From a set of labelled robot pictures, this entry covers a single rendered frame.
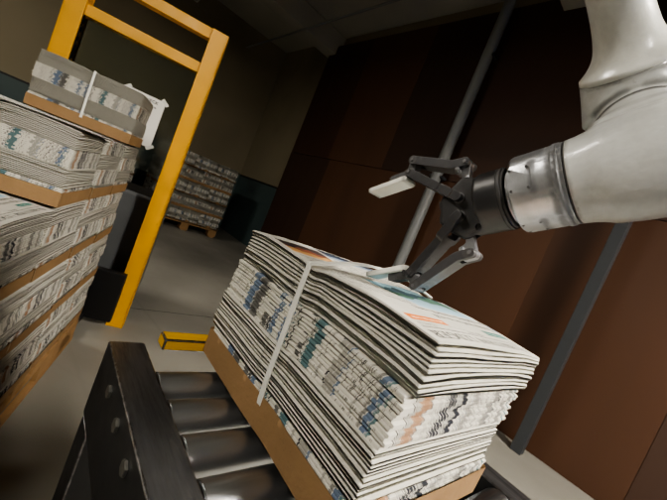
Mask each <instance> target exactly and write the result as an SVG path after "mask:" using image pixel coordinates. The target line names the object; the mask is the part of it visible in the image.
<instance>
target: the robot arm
mask: <svg viewBox="0 0 667 500"><path fill-rule="evenodd" d="M585 3H586V7H587V12H588V17H589V21H590V27H591V34H592V43H593V56H592V61H591V64H590V66H589V68H588V70H587V72H586V73H585V75H584V76H583V77H582V79H581V80H580V81H579V88H580V97H581V111H582V128H583V130H585V131H586V132H584V133H582V134H580V135H578V136H576V137H574V138H571V139H568V140H566V141H564V142H561V143H559V142H557V143H554V144H552V145H551V146H548V147H545V148H542V149H539V150H536V151H533V152H530V153H527V154H524V155H521V156H518V157H514V158H512V159H511V160H510V161H509V163H508V165H507V169H506V168H500V169H497V170H494V171H490V172H487V173H484V174H481V175H478V176H477V177H475V178H473V177H472V175H473V172H475V171H476V169H477V165H476V164H475V163H474V162H473V161H472V160H470V159H469V158H468V157H463V158H459V159H455V160H447V159H438V158H428V157H419V156H412V157H410V159H409V163H410V165H409V168H408V169H407V170H406V171H405V172H403V173H400V174H398V175H395V176H392V177H391V178H390V181H389V182H387V183H384V184H381V185H379V186H376V187H371V188H370V189H369V192H370V193H372V194H373V195H375V196H377V197H379V198H382V197H384V196H387V195H390V194H393V193H396V192H399V191H402V190H405V189H408V188H413V187H414V186H415V185H416V183H414V182H413V181H415V182H417V183H419V184H421V185H422V186H424V187H426V188H429V189H431V190H433V191H434V192H436V193H438V194H440V195H442V196H443V198H442V201H440V211H441V216H440V224H442V227H441V229H440V230H439V231H438V232H437V234H436V237H435V239H434V240H433V241H432V242H431V243H430V244H429V245H428V246H427V247H426V249H425V250H424V251H423V252H422V253H421V254H420V255H419V256H418V258H417V259H416V260H415V261H414V262H413V263H412V264H411V265H410V266H407V265H399V266H393V267H388V268H383V269H378V270H373V271H367V272H366V277H369V278H373V279H376V280H380V279H386V278H388V281H391V282H394V283H402V282H408V281H409V283H410V284H409V288H410V290H413V291H416V292H420V293H425V292H426V291H428V290H429V289H431V288H432V287H434V286H435V285H437V284H438V283H440V282H441V281H443V280H444V279H446V278H447V277H449V276H450V275H451V274H453V273H454V272H456V271H457V270H459V269H460V268H462V267H463V266H465V265H467V264H471V263H475V262H479V261H481V260H482V258H483V255H482V254H481V253H480V252H478V248H477V242H476V239H477V238H478V237H480V236H482V235H487V234H493V233H499V232H504V231H509V230H515V229H518V228H520V226H521V228H522V229H524V230H525V231H527V232H530V233H531V232H537V231H543V230H549V229H554V228H560V227H566V226H577V225H579V224H583V223H592V222H614V223H624V222H635V221H645V220H652V219H658V218H665V217H667V25H666V23H665V22H664V20H663V17H662V15H661V12H660V10H659V6H658V3H657V0H585ZM421 170H423V171H430V172H437V173H444V174H451V175H458V176H459V177H460V178H462V179H460V180H459V181H458V182H457V183H456V184H455V185H454V186H453V187H452V188H450V187H447V186H445V185H443V184H441V183H439V182H437V181H435V180H433V179H431V178H429V177H427V176H425V175H423V174H421V173H420V171H421ZM450 233H452V235H450V236H448V235H449V234H450ZM461 238H462V239H464V240H465V241H466V243H465V244H464V245H463V246H461V247H460V248H459V251H457V252H455V253H453V254H451V255H450V256H448V257H447V258H445V259H444V260H442V261H441V262H440V263H438V264H437V265H435V264H436V262H437V261H438V260H439V259H440V258H441V257H442V256H443V255H444V254H445V253H446V252H447V251H448V249H449V248H450V247H452V246H454V245H456V244H457V243H458V242H459V240H460V239H461ZM434 265H435V266H434ZM433 266H434V267H433Z"/></svg>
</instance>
